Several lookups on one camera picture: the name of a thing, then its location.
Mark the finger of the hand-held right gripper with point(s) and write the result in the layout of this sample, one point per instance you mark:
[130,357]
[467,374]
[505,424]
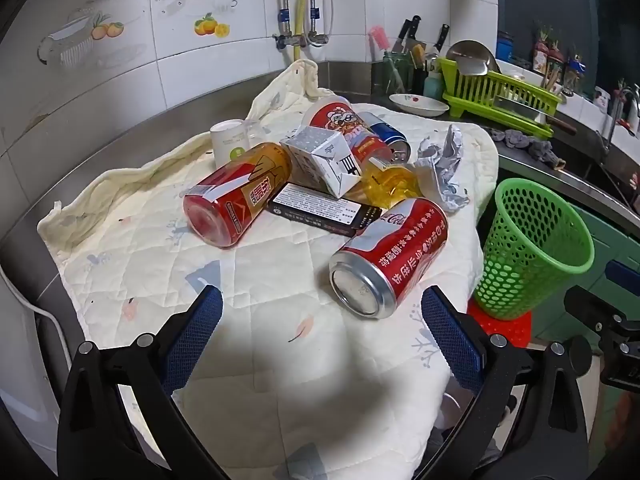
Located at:
[592,305]

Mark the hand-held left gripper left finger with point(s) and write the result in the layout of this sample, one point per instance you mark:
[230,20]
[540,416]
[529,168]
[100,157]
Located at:
[196,334]

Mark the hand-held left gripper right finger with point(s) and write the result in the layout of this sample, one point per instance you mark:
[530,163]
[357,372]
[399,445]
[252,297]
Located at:
[450,336]

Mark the green mesh basket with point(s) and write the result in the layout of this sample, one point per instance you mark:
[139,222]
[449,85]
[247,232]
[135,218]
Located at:
[525,260]

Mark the red soda can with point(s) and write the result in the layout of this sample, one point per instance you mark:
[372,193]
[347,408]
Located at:
[400,250]

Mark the red and gold drink can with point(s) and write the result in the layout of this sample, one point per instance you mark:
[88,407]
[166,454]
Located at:
[225,205]

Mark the yellow plastic bottle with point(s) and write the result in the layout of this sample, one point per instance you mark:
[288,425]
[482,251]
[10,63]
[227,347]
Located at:
[390,185]

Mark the black box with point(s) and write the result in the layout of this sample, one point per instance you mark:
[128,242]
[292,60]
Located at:
[310,207]

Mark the white paper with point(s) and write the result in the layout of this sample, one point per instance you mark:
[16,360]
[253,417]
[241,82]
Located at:
[445,160]

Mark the blue soda can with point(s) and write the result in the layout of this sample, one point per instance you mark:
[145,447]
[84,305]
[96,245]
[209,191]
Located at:
[387,132]

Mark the white patterned carton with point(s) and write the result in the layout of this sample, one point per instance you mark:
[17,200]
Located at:
[315,155]

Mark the large red printed cup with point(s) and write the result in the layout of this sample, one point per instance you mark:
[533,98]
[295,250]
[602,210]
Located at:
[335,120]

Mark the cream quilted cloth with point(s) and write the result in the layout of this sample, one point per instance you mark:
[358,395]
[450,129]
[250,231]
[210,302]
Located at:
[250,285]

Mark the grey rag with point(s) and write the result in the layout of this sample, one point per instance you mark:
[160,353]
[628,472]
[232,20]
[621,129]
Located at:
[540,150]

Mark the metal faucet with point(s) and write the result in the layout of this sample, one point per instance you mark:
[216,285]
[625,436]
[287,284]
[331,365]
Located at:
[612,120]

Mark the white paper cup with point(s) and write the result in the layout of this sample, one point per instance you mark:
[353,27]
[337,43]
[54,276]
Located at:
[227,140]

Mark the small clear plastic cup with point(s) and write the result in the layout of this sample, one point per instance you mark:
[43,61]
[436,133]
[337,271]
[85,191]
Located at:
[257,132]

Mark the white shallow bowl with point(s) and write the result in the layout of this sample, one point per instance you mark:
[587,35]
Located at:
[417,105]

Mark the green dish rack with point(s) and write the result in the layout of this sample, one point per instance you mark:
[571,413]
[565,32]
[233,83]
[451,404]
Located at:
[480,95]

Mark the teal bottle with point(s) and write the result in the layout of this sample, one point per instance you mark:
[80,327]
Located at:
[434,85]

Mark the red sauce bottle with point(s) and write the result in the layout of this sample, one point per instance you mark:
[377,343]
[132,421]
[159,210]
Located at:
[541,55]

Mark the green translucent utensil holder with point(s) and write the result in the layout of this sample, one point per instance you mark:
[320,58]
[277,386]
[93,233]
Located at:
[397,72]

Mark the blue jar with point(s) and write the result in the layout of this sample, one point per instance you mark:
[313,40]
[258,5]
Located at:
[505,47]

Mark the round metal lid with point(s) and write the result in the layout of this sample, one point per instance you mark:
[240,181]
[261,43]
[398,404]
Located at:
[472,49]

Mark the yellow sponge brush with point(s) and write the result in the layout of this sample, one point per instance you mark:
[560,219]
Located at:
[418,55]

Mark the pink brush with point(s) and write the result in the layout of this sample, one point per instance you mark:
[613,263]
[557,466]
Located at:
[379,37]

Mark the metal water valve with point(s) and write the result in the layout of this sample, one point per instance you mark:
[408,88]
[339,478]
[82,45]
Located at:
[317,39]
[286,40]

